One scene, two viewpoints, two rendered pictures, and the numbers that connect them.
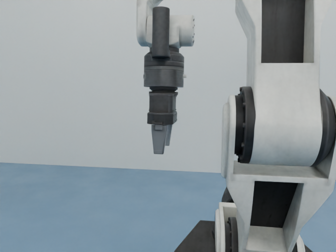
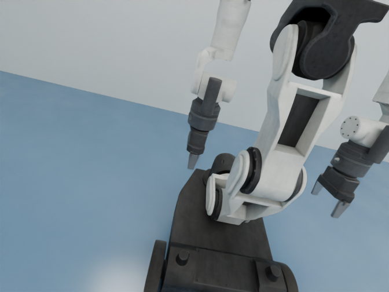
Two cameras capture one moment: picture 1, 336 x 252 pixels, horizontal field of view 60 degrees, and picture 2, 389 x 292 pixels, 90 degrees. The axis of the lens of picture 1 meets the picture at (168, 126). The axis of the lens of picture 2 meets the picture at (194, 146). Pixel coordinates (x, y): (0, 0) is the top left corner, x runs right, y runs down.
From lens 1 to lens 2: 32 cm
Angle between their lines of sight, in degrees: 28
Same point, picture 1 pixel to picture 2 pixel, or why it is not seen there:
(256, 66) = (270, 151)
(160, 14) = (215, 86)
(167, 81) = (206, 127)
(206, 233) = (199, 178)
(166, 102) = (202, 139)
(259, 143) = (256, 192)
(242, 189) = (235, 203)
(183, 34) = (226, 97)
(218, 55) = not seen: hidden behind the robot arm
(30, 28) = not seen: outside the picture
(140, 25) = (195, 83)
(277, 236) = (242, 210)
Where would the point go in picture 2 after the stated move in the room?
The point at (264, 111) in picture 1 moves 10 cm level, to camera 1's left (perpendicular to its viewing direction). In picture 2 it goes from (265, 178) to (230, 174)
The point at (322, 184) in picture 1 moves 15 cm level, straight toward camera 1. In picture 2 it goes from (278, 208) to (273, 249)
